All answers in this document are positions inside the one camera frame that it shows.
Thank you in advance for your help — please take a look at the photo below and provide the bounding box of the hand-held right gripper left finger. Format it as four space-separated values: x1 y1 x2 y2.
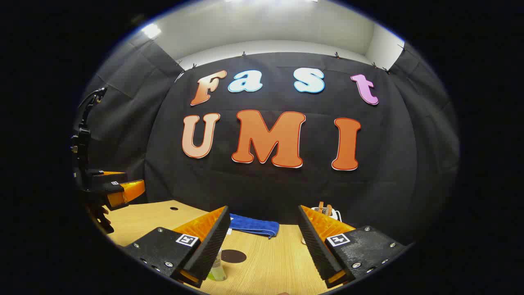
123 206 231 288

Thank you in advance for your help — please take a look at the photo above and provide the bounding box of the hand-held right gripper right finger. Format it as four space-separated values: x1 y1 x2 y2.
298 205 410 288

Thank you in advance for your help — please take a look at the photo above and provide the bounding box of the clear water bottle green label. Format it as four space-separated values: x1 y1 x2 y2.
207 246 227 282

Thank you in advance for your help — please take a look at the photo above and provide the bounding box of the dark round coaster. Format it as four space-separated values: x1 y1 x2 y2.
221 249 247 263

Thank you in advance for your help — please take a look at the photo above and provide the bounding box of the white toaster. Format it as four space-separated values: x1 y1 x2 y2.
311 206 343 222

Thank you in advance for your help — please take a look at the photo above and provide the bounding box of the blue towel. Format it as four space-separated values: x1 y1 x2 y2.
228 213 280 239

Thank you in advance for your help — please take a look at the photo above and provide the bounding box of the black backdrop cloth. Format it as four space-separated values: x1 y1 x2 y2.
74 39 461 246

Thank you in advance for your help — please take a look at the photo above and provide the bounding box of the ceiling light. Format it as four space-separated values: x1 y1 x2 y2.
141 23 162 39

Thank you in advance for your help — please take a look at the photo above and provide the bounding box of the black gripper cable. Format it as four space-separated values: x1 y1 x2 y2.
79 86 108 123

